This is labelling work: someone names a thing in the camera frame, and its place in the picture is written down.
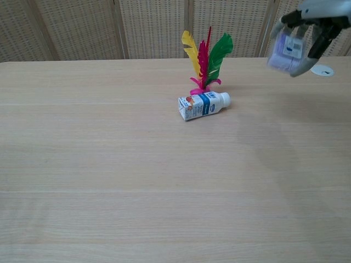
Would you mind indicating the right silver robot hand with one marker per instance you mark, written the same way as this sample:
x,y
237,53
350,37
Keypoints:
x,y
315,24

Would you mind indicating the transparent box with purple contents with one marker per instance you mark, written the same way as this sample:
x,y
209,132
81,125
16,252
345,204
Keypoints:
x,y
286,53

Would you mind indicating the colourful feather shuttlecock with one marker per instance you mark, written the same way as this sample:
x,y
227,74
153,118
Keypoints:
x,y
204,63

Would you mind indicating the white milk bottle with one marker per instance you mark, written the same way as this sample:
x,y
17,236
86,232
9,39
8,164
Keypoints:
x,y
203,106

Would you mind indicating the woven bamboo folding screen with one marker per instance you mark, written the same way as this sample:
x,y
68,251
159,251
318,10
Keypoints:
x,y
137,27

